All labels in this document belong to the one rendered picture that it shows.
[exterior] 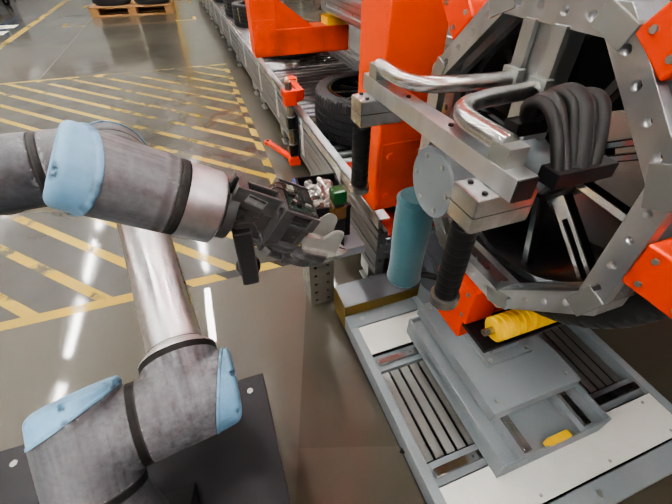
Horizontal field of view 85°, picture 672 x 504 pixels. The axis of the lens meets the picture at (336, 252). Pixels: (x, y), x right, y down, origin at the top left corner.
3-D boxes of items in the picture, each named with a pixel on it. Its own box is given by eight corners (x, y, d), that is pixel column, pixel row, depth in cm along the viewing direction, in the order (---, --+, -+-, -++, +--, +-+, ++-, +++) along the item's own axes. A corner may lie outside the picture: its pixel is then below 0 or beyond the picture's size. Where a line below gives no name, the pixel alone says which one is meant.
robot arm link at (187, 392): (161, 468, 70) (101, 194, 104) (250, 426, 77) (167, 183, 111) (145, 456, 58) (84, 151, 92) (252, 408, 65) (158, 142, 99)
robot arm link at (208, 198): (167, 251, 42) (167, 198, 48) (209, 259, 45) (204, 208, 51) (194, 193, 38) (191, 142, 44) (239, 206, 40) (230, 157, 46)
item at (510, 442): (597, 432, 107) (614, 416, 100) (495, 479, 97) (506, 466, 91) (488, 307, 142) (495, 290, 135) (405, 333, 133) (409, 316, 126)
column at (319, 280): (334, 299, 156) (333, 219, 128) (311, 305, 153) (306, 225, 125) (326, 283, 163) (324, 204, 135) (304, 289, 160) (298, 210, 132)
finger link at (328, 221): (361, 230, 56) (312, 214, 51) (340, 255, 59) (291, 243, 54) (355, 216, 58) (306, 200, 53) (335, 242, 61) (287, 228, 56)
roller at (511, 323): (589, 314, 89) (600, 299, 85) (487, 351, 81) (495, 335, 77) (570, 297, 93) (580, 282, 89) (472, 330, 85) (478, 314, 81)
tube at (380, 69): (519, 95, 60) (544, 19, 53) (415, 110, 55) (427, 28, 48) (457, 66, 72) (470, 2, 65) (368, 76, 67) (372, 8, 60)
